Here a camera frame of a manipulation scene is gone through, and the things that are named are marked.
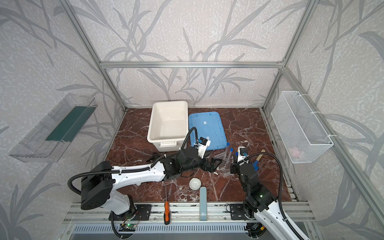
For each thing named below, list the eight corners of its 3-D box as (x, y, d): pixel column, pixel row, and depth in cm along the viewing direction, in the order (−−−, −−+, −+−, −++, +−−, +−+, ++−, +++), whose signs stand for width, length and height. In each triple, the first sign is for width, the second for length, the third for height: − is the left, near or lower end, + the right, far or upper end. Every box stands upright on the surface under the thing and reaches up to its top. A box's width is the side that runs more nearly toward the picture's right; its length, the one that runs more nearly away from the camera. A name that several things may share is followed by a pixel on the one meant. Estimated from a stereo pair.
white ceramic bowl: (189, 190, 83) (188, 189, 81) (189, 179, 87) (189, 177, 85) (201, 190, 83) (201, 189, 81) (201, 179, 87) (201, 177, 85)
